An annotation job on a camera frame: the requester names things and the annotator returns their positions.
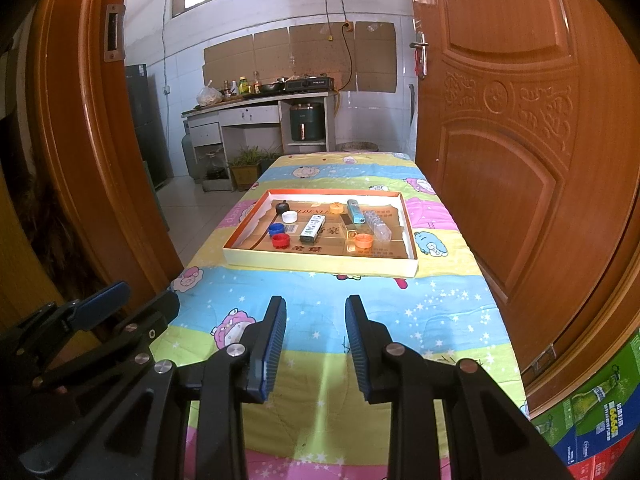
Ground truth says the white cartoon lighter case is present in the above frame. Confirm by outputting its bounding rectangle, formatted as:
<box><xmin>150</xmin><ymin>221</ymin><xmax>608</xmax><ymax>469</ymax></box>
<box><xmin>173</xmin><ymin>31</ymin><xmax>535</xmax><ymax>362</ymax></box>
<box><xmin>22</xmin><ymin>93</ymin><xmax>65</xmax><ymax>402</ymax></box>
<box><xmin>299</xmin><ymin>214</ymin><xmax>327</xmax><ymax>242</ymax></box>

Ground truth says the silver door handle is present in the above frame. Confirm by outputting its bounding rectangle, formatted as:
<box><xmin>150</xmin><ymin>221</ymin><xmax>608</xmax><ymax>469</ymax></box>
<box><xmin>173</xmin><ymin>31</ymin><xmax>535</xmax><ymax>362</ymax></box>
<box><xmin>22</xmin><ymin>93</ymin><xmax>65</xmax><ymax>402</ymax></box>
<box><xmin>410</xmin><ymin>30</ymin><xmax>430</xmax><ymax>78</ymax></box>

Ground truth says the potted plant yellow planter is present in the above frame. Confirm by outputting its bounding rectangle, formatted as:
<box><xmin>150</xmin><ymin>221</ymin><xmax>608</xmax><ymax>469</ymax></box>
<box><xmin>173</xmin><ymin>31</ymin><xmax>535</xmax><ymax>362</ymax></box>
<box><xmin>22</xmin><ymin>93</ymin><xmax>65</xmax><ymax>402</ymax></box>
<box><xmin>227</xmin><ymin>146</ymin><xmax>263</xmax><ymax>191</ymax></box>

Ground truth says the dark refrigerator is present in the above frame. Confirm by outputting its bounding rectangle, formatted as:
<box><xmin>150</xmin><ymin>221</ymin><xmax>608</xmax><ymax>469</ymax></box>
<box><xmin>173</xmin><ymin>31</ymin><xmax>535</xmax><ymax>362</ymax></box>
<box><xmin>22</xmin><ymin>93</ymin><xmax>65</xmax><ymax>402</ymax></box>
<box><xmin>125</xmin><ymin>64</ymin><xmax>171</xmax><ymax>191</ymax></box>

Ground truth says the red carton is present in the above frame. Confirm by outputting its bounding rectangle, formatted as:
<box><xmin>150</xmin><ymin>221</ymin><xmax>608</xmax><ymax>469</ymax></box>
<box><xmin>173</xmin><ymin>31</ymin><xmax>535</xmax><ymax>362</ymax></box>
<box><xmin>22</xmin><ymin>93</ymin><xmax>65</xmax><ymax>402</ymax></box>
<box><xmin>560</xmin><ymin>452</ymin><xmax>631</xmax><ymax>480</ymax></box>

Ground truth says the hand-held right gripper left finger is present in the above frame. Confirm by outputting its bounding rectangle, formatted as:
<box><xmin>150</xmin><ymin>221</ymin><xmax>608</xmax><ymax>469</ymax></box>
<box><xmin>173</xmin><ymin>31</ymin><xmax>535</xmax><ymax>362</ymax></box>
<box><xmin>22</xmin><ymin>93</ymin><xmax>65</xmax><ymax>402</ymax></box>
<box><xmin>17</xmin><ymin>295</ymin><xmax>288</xmax><ymax>480</ymax></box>

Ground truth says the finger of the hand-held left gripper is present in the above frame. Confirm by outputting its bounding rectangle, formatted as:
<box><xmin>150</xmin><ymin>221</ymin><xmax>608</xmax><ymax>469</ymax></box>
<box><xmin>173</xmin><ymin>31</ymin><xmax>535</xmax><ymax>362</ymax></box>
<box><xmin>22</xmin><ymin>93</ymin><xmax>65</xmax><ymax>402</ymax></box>
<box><xmin>10</xmin><ymin>281</ymin><xmax>132</xmax><ymax>356</ymax></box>
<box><xmin>30</xmin><ymin>289</ymin><xmax>181</xmax><ymax>388</ymax></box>

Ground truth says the grey gas cylinder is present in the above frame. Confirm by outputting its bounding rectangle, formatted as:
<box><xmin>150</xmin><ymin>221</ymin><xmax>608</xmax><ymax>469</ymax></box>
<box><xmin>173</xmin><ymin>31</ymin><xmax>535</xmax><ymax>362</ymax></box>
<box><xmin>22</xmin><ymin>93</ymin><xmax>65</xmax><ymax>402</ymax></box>
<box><xmin>181</xmin><ymin>120</ymin><xmax>197</xmax><ymax>179</ymax></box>

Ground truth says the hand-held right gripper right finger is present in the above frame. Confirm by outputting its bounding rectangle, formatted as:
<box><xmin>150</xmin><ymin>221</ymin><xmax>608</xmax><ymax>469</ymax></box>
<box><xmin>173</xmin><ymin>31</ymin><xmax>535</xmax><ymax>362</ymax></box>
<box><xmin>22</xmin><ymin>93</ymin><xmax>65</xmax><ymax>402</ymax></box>
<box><xmin>345</xmin><ymin>294</ymin><xmax>576</xmax><ymax>480</ymax></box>

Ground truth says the small metal stand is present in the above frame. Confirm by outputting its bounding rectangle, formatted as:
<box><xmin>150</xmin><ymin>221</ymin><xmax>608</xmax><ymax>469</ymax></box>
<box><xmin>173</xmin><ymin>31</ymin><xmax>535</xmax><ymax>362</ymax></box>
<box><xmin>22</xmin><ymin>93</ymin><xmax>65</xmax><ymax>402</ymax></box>
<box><xmin>202</xmin><ymin>147</ymin><xmax>236</xmax><ymax>192</ymax></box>

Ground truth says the carved wooden door leaf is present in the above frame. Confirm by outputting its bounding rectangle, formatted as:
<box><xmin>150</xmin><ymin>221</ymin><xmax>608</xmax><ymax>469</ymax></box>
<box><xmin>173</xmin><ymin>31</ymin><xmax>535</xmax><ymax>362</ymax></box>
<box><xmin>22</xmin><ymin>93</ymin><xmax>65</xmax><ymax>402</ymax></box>
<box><xmin>406</xmin><ymin>0</ymin><xmax>640</xmax><ymax>418</ymax></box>

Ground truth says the green beer carton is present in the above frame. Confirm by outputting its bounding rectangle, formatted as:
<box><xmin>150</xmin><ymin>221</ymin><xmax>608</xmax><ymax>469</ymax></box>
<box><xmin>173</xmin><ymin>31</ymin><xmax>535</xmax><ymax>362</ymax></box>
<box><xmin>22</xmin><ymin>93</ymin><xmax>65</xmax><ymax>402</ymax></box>
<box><xmin>532</xmin><ymin>332</ymin><xmax>640</xmax><ymax>456</ymax></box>

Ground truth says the dark furry cloth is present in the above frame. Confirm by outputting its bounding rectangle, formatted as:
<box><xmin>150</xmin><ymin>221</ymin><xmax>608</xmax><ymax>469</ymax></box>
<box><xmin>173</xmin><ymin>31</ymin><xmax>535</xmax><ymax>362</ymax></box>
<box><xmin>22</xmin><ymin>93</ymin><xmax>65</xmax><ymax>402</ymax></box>
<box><xmin>15</xmin><ymin>170</ymin><xmax>101</xmax><ymax>321</ymax></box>

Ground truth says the white plastic bag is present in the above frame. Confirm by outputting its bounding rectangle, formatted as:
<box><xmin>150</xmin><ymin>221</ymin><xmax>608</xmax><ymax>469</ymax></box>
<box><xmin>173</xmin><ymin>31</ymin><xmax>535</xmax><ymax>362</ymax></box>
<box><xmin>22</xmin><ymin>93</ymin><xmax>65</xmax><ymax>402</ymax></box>
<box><xmin>196</xmin><ymin>81</ymin><xmax>224</xmax><ymax>107</ymax></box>

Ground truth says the metal door latch plate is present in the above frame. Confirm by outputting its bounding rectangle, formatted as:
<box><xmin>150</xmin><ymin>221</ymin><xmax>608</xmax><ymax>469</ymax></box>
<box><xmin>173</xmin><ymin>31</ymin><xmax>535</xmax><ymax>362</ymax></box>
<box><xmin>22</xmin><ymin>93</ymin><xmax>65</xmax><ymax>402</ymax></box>
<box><xmin>104</xmin><ymin>4</ymin><xmax>126</xmax><ymax>63</ymax></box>

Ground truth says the orange-rimmed cardboard tray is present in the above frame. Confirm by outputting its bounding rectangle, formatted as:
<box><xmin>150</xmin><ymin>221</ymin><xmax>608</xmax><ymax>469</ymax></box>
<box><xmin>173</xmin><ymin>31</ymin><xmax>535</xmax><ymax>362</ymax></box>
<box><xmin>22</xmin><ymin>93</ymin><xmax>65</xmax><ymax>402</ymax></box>
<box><xmin>222</xmin><ymin>189</ymin><xmax>419</xmax><ymax>278</ymax></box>

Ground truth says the hanging wall cable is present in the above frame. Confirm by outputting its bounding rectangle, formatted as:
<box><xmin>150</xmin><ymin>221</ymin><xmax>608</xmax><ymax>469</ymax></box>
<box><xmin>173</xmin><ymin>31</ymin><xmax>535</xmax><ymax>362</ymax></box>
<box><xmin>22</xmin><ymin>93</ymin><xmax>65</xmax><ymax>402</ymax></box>
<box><xmin>322</xmin><ymin>0</ymin><xmax>357</xmax><ymax>92</ymax></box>

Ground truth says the black gas stove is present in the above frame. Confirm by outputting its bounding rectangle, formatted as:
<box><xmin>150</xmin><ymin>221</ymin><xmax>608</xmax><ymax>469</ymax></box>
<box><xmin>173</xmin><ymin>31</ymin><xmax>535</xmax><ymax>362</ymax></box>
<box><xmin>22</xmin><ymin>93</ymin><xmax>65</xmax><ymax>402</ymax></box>
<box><xmin>286</xmin><ymin>76</ymin><xmax>336</xmax><ymax>92</ymax></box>

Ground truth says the plain wooden door leaf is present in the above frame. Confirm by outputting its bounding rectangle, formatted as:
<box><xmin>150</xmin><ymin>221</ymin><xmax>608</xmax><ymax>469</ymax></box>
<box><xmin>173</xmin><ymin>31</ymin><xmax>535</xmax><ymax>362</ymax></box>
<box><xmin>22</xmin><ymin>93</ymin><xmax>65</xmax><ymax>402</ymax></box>
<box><xmin>27</xmin><ymin>0</ymin><xmax>186</xmax><ymax>306</ymax></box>

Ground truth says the clear glitter lighter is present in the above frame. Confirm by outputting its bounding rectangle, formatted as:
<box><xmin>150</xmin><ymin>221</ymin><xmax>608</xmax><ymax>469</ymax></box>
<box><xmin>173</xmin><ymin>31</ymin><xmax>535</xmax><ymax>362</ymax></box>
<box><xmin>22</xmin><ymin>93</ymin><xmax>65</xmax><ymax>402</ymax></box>
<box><xmin>365</xmin><ymin>211</ymin><xmax>392</xmax><ymax>243</ymax></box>

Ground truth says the dark green air fryer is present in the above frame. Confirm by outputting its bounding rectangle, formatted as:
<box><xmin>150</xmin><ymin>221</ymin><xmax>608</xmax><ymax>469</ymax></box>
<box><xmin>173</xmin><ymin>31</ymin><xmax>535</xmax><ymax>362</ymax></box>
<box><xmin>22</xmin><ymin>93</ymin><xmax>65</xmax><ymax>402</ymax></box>
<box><xmin>290</xmin><ymin>102</ymin><xmax>323</xmax><ymax>143</ymax></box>

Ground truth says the cardboard wall covering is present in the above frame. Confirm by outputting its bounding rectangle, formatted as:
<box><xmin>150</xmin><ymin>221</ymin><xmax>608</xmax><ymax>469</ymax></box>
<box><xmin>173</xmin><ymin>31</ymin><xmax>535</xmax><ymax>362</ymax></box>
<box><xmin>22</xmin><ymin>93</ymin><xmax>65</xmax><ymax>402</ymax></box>
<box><xmin>202</xmin><ymin>21</ymin><xmax>398</xmax><ymax>93</ymax></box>

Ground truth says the white kitchen counter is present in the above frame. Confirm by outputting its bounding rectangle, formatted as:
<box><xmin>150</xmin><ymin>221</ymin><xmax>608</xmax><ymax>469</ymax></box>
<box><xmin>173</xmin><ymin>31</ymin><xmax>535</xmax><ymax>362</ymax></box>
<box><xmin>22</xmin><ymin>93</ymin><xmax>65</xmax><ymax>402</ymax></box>
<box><xmin>181</xmin><ymin>91</ymin><xmax>337</xmax><ymax>192</ymax></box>

